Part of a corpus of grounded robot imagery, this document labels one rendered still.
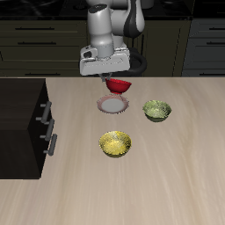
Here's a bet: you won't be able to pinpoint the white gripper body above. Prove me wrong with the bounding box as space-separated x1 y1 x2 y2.
78 47 132 76

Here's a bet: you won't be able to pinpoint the red bowl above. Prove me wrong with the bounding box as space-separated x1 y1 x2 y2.
105 77 133 95

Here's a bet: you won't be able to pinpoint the white plate with pink rim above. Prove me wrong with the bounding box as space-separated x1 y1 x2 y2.
96 94 130 115

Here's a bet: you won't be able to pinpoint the green bowl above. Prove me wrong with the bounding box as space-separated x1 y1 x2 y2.
142 99 173 123

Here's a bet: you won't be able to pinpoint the yellow bowl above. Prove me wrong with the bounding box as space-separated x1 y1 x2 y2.
98 130 133 159

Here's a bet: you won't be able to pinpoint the dark kitchen cupboards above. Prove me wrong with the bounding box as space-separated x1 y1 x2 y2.
0 15 192 78

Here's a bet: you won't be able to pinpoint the dark wooden cabinet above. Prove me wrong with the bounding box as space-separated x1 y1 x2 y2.
0 77 59 180

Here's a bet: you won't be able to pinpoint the grey kitchen drawer unit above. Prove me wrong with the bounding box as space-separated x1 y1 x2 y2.
180 17 225 78

